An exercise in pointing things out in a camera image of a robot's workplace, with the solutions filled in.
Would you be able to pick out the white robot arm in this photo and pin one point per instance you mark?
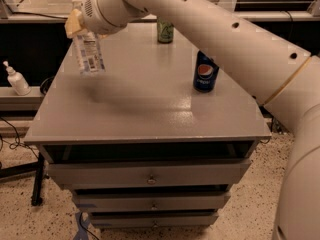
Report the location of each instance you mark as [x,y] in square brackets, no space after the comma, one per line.
[284,78]

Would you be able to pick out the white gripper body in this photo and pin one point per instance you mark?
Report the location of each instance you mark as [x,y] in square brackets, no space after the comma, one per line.
[97,13]

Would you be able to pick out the middle grey drawer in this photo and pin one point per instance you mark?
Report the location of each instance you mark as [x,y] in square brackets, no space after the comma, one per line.
[152,202]

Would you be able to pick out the white pump dispenser bottle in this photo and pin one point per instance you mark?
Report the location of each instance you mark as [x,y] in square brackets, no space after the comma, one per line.
[17,80]

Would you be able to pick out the black stand leg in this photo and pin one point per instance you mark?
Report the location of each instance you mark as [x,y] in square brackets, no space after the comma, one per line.
[36,167]

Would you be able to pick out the clear plastic water bottle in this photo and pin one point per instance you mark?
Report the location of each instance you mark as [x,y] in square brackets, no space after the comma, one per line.
[87,48]

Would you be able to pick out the blue Pepsi can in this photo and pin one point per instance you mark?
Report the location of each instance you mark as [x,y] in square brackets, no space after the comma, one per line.
[205,74]

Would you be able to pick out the grey drawer cabinet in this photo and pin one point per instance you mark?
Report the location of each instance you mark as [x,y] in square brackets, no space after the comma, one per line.
[144,109]

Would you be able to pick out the grey drawer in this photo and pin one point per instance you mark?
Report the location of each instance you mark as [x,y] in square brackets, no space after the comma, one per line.
[139,175]
[152,202]
[131,220]

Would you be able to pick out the bottom grey drawer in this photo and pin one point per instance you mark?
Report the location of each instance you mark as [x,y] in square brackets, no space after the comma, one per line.
[131,220]

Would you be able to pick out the green soda can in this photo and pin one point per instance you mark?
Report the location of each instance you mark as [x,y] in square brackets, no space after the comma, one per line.
[165,31]

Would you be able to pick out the aluminium frame rail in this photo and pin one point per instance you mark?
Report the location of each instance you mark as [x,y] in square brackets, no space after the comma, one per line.
[252,16]

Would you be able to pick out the top grey drawer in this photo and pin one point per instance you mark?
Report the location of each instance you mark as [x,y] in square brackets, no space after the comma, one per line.
[139,175]

